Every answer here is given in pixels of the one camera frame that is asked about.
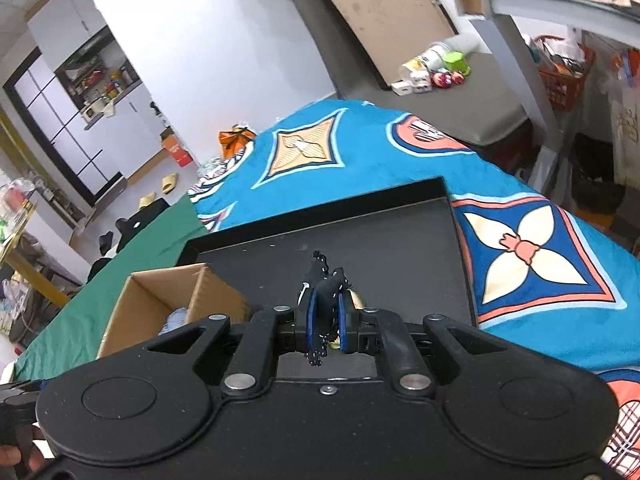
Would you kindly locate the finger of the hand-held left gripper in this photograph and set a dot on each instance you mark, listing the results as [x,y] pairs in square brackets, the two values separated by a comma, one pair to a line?
[25,389]

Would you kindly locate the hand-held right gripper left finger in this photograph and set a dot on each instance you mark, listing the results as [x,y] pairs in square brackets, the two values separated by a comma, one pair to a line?
[311,321]

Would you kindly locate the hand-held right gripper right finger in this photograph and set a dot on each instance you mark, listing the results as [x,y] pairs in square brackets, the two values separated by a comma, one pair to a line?
[345,321]

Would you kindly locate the black frilly soft toy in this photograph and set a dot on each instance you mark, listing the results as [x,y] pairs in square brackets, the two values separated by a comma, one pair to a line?
[326,292]

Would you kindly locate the black tray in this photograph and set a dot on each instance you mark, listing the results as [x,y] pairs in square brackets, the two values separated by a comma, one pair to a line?
[390,245]

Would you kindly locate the grey fuzzy plush toy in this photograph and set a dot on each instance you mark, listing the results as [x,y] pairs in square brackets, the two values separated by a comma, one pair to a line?
[176,321]

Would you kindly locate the brown cardboard box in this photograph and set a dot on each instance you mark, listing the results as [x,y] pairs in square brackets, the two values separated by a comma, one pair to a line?
[150,290]

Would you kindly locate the person's left hand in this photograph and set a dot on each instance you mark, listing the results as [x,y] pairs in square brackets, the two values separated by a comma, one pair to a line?
[42,445]

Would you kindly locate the green cloth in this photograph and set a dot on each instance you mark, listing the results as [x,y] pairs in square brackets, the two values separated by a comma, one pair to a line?
[100,310]

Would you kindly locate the blue printed blanket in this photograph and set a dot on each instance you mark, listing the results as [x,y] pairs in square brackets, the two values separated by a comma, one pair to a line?
[380,160]

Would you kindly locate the orange bag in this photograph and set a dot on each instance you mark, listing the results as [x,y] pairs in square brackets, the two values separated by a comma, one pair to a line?
[236,141]

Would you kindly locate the yellow slipper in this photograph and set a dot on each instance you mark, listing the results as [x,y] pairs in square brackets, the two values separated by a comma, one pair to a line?
[170,183]
[147,202]

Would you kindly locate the orange cardboard box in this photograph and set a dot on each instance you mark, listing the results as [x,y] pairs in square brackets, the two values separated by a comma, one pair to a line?
[177,152]

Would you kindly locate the white charger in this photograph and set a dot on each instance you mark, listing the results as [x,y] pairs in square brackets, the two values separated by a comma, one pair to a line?
[402,88]

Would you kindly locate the small white toy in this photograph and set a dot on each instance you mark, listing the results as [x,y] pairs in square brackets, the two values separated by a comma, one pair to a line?
[421,84]

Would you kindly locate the grey bench cushion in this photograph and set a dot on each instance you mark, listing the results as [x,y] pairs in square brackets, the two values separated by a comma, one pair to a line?
[480,105]

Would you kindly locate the black framed glass door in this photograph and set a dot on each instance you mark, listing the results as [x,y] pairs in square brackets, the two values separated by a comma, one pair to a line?
[60,135]

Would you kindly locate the red round toys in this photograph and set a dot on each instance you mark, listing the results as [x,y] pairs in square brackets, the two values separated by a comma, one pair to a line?
[446,79]

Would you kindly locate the white cabinet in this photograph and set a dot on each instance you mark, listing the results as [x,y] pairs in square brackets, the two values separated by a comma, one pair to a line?
[125,130]

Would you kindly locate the green container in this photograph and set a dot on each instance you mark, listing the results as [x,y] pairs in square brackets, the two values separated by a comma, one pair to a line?
[456,62]

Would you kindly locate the black bin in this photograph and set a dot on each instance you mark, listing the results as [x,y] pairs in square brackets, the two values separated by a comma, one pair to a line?
[597,180]

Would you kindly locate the brown wooden board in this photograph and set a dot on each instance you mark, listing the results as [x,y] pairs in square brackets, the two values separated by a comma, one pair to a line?
[375,15]

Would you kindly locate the white table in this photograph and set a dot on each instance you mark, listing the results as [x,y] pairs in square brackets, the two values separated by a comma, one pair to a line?
[520,60]

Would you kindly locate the cluttered kitchen shelf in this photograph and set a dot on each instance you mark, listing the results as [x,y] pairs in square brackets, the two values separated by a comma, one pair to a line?
[97,77]

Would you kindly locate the orange plastic basket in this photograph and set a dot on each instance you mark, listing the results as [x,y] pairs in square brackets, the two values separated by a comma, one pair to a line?
[562,80]

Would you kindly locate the yellow table frame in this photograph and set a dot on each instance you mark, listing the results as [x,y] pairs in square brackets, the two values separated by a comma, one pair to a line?
[30,265]

